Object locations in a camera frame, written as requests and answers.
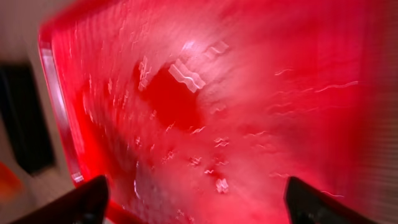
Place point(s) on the orange green scrub sponge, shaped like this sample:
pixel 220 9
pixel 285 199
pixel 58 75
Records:
pixel 10 184

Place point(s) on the black tray with brown water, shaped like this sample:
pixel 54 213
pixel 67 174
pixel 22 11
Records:
pixel 24 120

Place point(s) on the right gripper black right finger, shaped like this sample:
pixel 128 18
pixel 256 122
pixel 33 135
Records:
pixel 308 205

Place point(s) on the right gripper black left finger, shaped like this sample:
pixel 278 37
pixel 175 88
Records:
pixel 86 204

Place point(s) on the red plastic serving tray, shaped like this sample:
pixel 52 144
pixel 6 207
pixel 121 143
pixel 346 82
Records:
pixel 201 111

